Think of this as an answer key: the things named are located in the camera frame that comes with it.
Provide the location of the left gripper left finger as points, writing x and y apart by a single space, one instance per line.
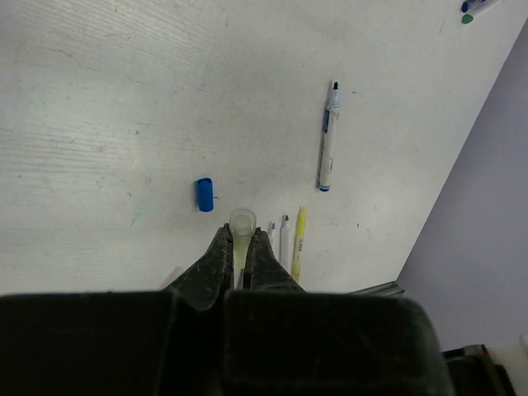
162 342

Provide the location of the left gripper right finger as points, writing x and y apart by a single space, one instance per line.
281 340

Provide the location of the yellow highlighter pen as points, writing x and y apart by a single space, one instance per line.
299 242

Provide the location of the teal white marker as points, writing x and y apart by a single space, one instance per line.
285 241

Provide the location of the lavender capped white marker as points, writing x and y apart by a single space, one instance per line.
271 230

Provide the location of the blue pen cap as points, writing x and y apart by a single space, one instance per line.
205 199

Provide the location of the green capped marker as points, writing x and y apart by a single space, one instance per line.
468 17

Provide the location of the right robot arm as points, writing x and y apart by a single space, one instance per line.
489 370

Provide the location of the aluminium frame rail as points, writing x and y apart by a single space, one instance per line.
389 289

